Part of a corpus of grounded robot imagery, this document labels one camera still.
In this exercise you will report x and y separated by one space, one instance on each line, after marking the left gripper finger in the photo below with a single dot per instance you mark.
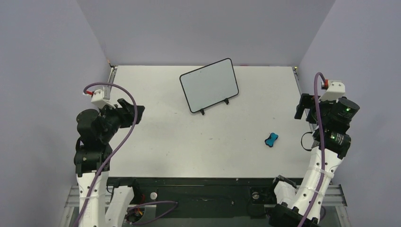
125 107
133 119

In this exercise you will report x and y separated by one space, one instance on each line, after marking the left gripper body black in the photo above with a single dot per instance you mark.
113 118

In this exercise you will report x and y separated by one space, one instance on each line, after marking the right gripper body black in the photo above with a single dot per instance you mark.
306 104

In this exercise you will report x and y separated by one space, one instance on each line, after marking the blue whiteboard eraser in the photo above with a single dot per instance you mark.
271 139

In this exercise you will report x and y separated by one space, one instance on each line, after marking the small whiteboard black frame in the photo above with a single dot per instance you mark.
209 85

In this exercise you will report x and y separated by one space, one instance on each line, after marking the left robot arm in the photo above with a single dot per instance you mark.
92 171

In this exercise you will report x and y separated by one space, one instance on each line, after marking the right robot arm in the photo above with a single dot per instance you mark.
300 206

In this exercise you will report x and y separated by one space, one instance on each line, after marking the aluminium right side rail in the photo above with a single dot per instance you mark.
306 111

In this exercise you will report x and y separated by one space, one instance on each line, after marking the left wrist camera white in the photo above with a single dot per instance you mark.
100 98

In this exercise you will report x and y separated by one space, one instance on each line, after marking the wire whiteboard stand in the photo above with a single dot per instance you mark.
226 101

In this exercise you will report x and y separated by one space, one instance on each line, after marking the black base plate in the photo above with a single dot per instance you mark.
205 197

